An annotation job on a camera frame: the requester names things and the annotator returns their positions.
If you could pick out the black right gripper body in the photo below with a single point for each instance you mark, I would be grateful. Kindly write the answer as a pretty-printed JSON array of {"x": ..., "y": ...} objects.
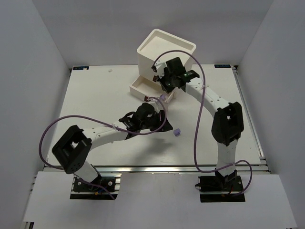
[{"x": 165, "y": 84}]

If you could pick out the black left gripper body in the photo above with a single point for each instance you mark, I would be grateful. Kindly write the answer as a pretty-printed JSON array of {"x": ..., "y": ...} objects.
[{"x": 161, "y": 118}]

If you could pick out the lilac small lego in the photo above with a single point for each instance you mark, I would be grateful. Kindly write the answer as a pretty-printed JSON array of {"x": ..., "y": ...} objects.
[{"x": 176, "y": 132}]

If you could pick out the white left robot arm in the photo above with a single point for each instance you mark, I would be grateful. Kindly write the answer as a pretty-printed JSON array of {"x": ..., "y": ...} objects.
[{"x": 72, "y": 149}]

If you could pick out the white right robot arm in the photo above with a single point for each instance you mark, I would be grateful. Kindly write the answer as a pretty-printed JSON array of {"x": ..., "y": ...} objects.
[{"x": 228, "y": 123}]

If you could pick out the white drawer cabinet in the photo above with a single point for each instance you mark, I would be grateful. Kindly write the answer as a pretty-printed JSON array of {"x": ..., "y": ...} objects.
[{"x": 160, "y": 45}]

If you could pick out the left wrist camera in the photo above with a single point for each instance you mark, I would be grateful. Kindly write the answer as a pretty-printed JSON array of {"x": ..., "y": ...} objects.
[{"x": 156, "y": 102}]

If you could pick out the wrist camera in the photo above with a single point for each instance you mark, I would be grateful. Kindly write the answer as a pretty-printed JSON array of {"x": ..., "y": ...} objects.
[
  {"x": 156, "y": 102},
  {"x": 158, "y": 68}
]

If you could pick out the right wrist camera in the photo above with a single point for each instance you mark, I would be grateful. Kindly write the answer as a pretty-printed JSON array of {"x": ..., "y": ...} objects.
[{"x": 158, "y": 68}]

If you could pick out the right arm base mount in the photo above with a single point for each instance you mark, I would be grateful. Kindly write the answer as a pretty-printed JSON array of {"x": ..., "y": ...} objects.
[{"x": 212, "y": 191}]

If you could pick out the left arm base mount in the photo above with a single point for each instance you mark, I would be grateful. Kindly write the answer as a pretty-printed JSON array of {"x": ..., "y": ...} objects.
[{"x": 104, "y": 188}]

